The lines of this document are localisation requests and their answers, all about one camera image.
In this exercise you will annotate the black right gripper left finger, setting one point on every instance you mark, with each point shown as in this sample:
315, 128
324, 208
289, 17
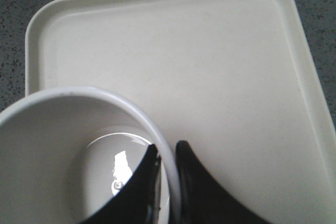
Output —
139, 200

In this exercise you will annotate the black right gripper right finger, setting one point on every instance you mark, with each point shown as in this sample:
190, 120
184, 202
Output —
204, 200

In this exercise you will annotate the white smiley mug black handle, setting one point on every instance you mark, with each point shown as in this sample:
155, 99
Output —
66, 151

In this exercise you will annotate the cream rectangular plastic tray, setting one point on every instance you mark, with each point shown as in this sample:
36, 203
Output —
235, 78

